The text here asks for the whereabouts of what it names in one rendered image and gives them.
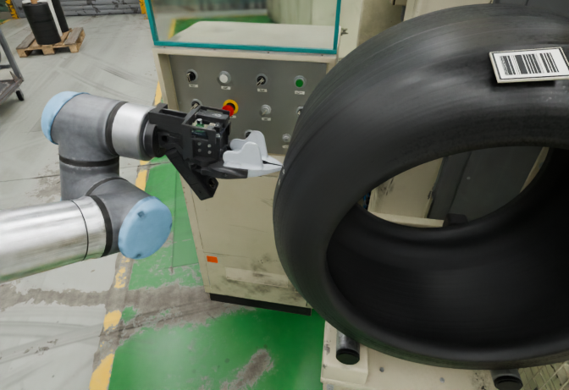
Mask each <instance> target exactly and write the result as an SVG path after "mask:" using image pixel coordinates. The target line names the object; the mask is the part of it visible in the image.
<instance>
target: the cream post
mask: <svg viewBox="0 0 569 390"><path fill-rule="evenodd" d="M493 1H494V0H407V3H406V11H405V16H404V20H403V21H406V20H408V19H412V18H415V17H417V16H419V15H422V14H427V13H431V12H433V11H437V10H441V9H445V8H453V7H458V6H463V5H471V4H482V3H493ZM442 160H443V157H442V158H439V159H436V160H433V161H431V162H426V163H424V164H422V165H419V166H416V167H414V168H411V169H409V170H407V171H405V172H403V173H400V174H398V175H396V176H394V177H393V178H392V179H389V180H387V181H386V182H384V183H382V184H381V185H379V186H378V187H376V188H375V189H374V190H372V192H371V196H370V201H369V205H368V211H369V212H376V213H382V214H390V215H397V216H405V217H420V218H424V215H425V212H426V210H427V207H428V203H429V200H430V197H431V194H432V191H433V188H434V184H435V181H436V178H437V175H438V172H439V168H440V165H441V163H442Z"/></svg>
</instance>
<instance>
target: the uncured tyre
mask: <svg viewBox="0 0 569 390"><path fill-rule="evenodd" d="M552 47H561V49H562V51H563V52H564V54H565V56H566V60H567V62H568V63H569V18H567V17H566V16H563V15H561V14H557V13H554V12H551V11H548V10H544V9H541V8H534V7H529V6H523V5H516V4H505V3H482V4H471V5H463V6H458V7H453V8H445V9H441V10H437V11H433V12H431V13H427V14H422V15H419V16H417V17H415V18H412V19H408V20H406V21H403V22H401V23H399V24H397V25H394V26H392V27H390V28H388V29H387V30H384V31H382V32H380V33H378V34H377V35H376V36H373V37H372V38H370V39H368V40H367V41H365V42H363V43H362V44H361V45H360V46H358V47H357V48H355V49H354V50H353V51H351V52H350V53H348V54H347V55H346V56H345V57H344V58H342V59H341V60H340V61H339V62H338V63H337V64H336V65H335V66H334V67H333V68H332V69H331V70H330V71H329V72H328V73H327V74H326V75H325V76H324V77H323V79H322V80H321V81H320V82H319V83H318V85H317V86H316V88H315V89H314V90H313V92H312V94H311V95H310V96H309V97H308V100H307V102H306V103H305V105H304V107H303V108H302V110H301V113H300V115H299V117H298V119H297V121H296V126H295V128H294V131H293V134H292V136H291V139H290V143H289V146H288V149H287V152H286V155H285V158H284V161H285V166H286V172H285V174H284V177H283V179H282V181H281V184H280V186H279V191H278V185H277V184H276V187H275V191H274V196H273V232H274V240H275V245H276V250H277V252H278V256H279V260H280V262H281V265H282V267H283V268H284V272H285V273H286V275H287V277H288V279H289V280H290V282H291V283H292V284H293V286H294V287H295V289H296V290H297V291H298V293H299V294H300V295H301V296H302V297H303V299H304V300H305V301H306V302H307V303H308V304H309V305H310V306H311V307H312V308H313V309H314V310H315V311H316V312H317V313H318V314H319V315H320V316H321V317H322V318H323V319H324V320H325V321H326V322H328V323H329V324H330V325H331V326H333V327H334V328H336V329H337V330H338V331H340V332H342V333H343V334H345V335H346V336H347V337H349V338H351V339H353V340H355V341H356V342H358V343H360V344H362V345H364V346H367V347H369V348H370V349H374V350H376V351H378V352H380V353H383V354H387V355H390V356H393V357H396V358H398V359H402V360H407V361H411V362H415V363H418V364H423V365H432V366H438V367H444V368H452V369H463V370H509V369H519V368H528V367H535V366H541V365H550V364H555V363H560V362H564V361H568V360H569V80H540V81H523V82H508V83H498V82H497V79H496V76H495V73H494V69H493V65H492V63H491V60H490V56H489V53H490V52H504V51H516V50H528V49H540V48H552ZM305 107H306V109H305ZM304 109H305V112H304ZM303 113H304V114H303ZM302 115H303V116H302ZM506 146H542V147H549V150H548V153H547V156H546V158H545V160H544V163H543V165H542V167H541V168H540V169H539V171H538V173H537V174H536V176H535V177H534V178H533V180H532V181H531V182H530V184H529V185H528V186H527V187H526V188H525V189H524V190H523V191H522V192H521V193H520V194H519V195H517V196H516V197H515V198H514V199H512V200H511V201H509V202H508V203H507V204H505V205H504V206H502V207H501V208H499V209H497V210H496V211H493V212H491V213H490V214H488V215H485V216H483V217H480V218H478V219H475V220H472V221H470V222H464V223H461V224H457V225H453V226H448V227H440V228H417V227H409V226H405V225H400V224H397V223H393V222H389V221H387V220H384V219H383V218H380V217H377V216H375V215H373V214H372V213H371V212H369V211H367V210H366V209H365V208H363V207H362V206H361V205H359V204H358V203H357V202H358V201H359V200H360V199H361V198H362V197H364V196H365V195H366V194H368V193H369V192H370V191H372V190H374V189H375V188H376V187H378V186H379V185H381V184H382V183H384V182H386V181H387V180H389V179H392V178H393V177H394V176H396V175H398V174H400V173H403V172H405V171H407V170H409V169H411V168H414V167H416V166H419V165H422V164H424V163H426V162H431V161H433V160H436V159H439V158H442V157H447V156H451V155H455V154H458V153H463V152H467V151H476V150H481V149H488V148H495V147H506Z"/></svg>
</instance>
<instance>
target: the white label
mask: <svg viewBox="0 0 569 390"><path fill-rule="evenodd" d="M489 56H490V60H491V63H492V65H493V69H494V73H495V76H496V79H497V82H498V83H508V82H523V81H540V80H569V63H568V62H567V60H566V56H565V54H564V52H563V51H562V49H561V47H552V48H540V49H528V50H516V51H504V52H490V53H489Z"/></svg>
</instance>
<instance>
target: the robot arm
mask: <svg viewBox="0 0 569 390"><path fill-rule="evenodd" d="M208 110H213V111H218V112H222V113H223V114H222V113H214V112H209V111H208ZM197 111H198V113H197V114H196V112H197ZM195 114H196V117H195ZM229 114H230V111H228V110H223V109H219V108H215V107H206V106H202V105H199V106H198V107H197V108H196V109H192V110H191V111H190V112H189V113H183V112H179V111H174V110H169V109H168V104H166V103H161V102H159V103H158V104H157V106H156V107H152V106H147V105H143V104H139V103H134V102H125V101H120V100H116V99H111V98H106V97H102V96H94V95H91V94H89V93H87V92H73V91H63V92H60V93H58V94H57V95H55V96H54V97H52V98H51V99H50V100H49V102H48V103H47V105H46V106H45V108H44V110H43V113H42V116H41V129H42V132H43V134H44V135H45V137H46V138H47V139H48V140H50V141H51V142H52V143H53V144H55V145H58V153H59V171H60V186H61V198H60V201H57V202H52V203H46V204H40V205H33V206H22V207H16V208H10V209H4V210H0V284H3V283H8V282H12V281H14V280H18V279H21V278H24V277H29V276H32V275H36V274H38V273H42V272H47V271H51V270H53V269H57V268H60V267H63V266H68V265H71V264H75V263H77V262H81V261H86V260H89V259H92V260H95V259H98V258H102V257H104V256H108V255H112V254H116V253H119V252H121V254H122V255H123V256H125V257H127V258H131V259H143V258H146V257H148V256H150V255H152V254H154V253H155V252H156V251H158V250H159V249H160V248H161V247H162V246H163V244H164V243H165V241H166V240H167V238H168V236H169V234H170V231H171V228H172V215H171V212H170V210H169V209H168V207H167V206H165V205H164V204H163V203H162V202H161V201H160V200H159V199H158V198H157V197H155V196H151V195H149V194H148V193H147V192H145V191H144V190H141V189H140V188H138V187H137V186H135V185H133V184H132V183H130V182H129V181H128V180H127V179H124V178H122V177H121V176H119V157H128V158H132V159H136V160H140V161H144V162H149V161H151V160H152V159H153V158H154V157H158V158H160V157H163V156H164V155H166V157H167V158H168V159H169V160H170V161H171V162H172V164H173V165H174V167H175V168H176V169H177V170H178V172H179V173H180V175H181V176H182V177H183V179H184V180H185V181H186V183H187V184H188V185H189V186H190V187H191V188H192V190H193V191H194V192H195V194H196V195H197V197H198V198H199V199H200V200H206V199H210V198H213V196H214V194H215V192H216V189H217V187H218V181H217V180H216V179H215V178H217V179H246V178H250V177H257V176H261V175H265V174H269V173H275V172H278V171H280V170H281V168H282V165H283V164H282V163H280V162H279V161H277V160H276V159H274V158H273V157H271V156H269V155H268V154H267V148H266V144H265V139H264V136H263V134H262V133H261V132H259V131H252V132H251V133H250V135H249V136H248V137H247V139H246V140H240V139H233V140H229V135H230V134H231V122H230V121H229Z"/></svg>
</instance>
